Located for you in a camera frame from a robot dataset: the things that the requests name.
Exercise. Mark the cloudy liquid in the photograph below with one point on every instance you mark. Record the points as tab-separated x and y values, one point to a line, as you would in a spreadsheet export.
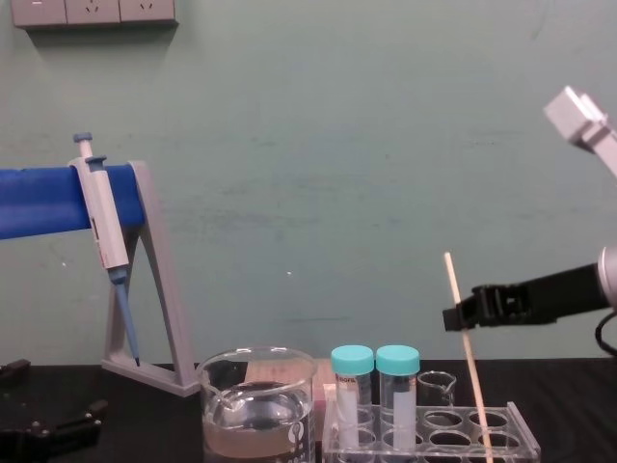
250	439

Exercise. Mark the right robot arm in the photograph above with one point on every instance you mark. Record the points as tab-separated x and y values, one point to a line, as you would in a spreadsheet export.
571	118

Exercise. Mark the teal capped sample tube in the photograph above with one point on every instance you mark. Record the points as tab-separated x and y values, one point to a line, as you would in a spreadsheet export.
352	359
397	359

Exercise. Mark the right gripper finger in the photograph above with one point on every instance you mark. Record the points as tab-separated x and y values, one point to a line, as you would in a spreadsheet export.
496	293
460	317

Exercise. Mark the small empty glass beaker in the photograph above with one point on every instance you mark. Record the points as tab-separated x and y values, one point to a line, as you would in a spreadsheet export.
436	388

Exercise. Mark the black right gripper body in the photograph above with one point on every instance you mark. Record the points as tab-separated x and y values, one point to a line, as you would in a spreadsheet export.
564	296

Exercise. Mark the cream stick thermometer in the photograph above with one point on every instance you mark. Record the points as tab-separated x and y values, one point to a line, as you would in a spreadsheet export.
477	386

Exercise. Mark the clear acrylic test tube rack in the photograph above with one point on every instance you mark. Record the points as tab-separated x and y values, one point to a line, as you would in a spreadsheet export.
511	436

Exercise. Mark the large glass beaker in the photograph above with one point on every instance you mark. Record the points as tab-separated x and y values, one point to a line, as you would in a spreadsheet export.
255	376

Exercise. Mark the blue and grey pipette stand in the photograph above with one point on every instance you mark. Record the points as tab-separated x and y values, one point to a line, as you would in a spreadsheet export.
48	202

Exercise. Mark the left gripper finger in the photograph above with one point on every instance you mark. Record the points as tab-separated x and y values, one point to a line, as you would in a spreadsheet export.
13	370
79	420

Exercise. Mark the grey wall socket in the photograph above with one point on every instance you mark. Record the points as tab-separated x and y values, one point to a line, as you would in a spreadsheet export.
147	8
38	10
92	9

